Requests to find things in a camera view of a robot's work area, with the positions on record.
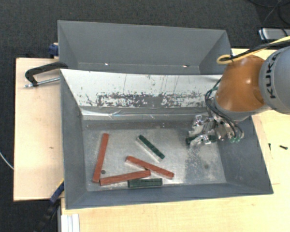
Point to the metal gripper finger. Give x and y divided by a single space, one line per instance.
204 139
198 121

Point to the dark green flat block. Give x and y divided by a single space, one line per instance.
145 182
151 148

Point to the red-brown flat block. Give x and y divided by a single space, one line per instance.
101 157
149 167
124 177

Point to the small black screw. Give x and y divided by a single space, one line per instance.
283 147

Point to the grey metal bin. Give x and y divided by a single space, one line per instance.
145 47

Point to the pale wood flat board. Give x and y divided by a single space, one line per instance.
33 129

